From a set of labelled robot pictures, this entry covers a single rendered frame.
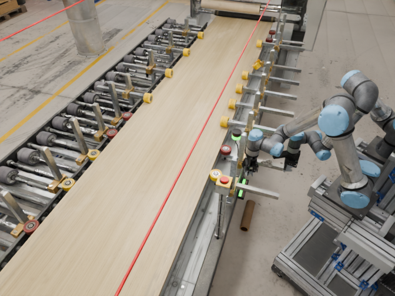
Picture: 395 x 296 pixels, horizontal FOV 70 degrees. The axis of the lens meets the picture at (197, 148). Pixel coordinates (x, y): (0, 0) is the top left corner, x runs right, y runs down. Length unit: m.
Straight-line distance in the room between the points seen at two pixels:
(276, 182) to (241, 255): 0.91
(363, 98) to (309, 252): 1.29
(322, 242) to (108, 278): 1.67
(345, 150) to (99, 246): 1.28
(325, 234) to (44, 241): 2.01
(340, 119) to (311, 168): 2.11
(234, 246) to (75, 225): 1.39
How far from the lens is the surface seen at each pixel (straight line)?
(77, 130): 2.07
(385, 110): 2.03
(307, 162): 3.39
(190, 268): 1.83
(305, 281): 2.36
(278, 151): 1.53
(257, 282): 2.50
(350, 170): 1.44
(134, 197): 1.78
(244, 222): 2.64
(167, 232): 1.62
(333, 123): 1.29
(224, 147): 2.03
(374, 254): 1.73
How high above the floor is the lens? 2.30
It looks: 44 degrees down
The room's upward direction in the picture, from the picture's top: straight up
